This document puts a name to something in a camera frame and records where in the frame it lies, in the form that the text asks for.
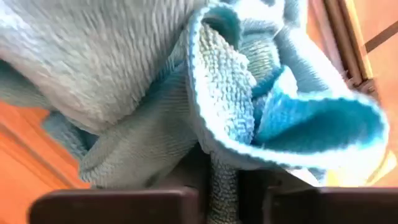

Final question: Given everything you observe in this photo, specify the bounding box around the black aluminium table frame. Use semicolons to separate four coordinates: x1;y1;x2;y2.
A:
306;0;382;103

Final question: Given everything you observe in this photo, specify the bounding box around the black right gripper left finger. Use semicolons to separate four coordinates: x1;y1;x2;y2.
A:
27;146;213;224

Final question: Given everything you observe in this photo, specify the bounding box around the blue microfiber towel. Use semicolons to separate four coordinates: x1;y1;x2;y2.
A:
42;0;391;224
0;0;212;159

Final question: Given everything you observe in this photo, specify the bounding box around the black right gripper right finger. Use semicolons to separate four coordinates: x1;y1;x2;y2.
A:
238;170;398;224

